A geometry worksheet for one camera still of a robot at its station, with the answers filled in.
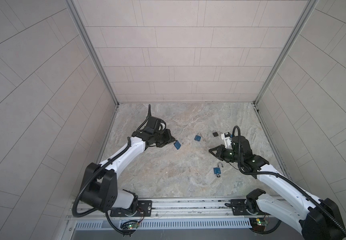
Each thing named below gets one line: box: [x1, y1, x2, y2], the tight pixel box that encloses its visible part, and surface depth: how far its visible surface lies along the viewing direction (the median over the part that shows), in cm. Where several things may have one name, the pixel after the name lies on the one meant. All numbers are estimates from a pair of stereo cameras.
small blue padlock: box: [194, 133, 202, 142], surface depth 98 cm
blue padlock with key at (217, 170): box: [213, 162, 224, 178], surface depth 84 cm
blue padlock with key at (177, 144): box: [173, 140, 182, 150], surface depth 82 cm
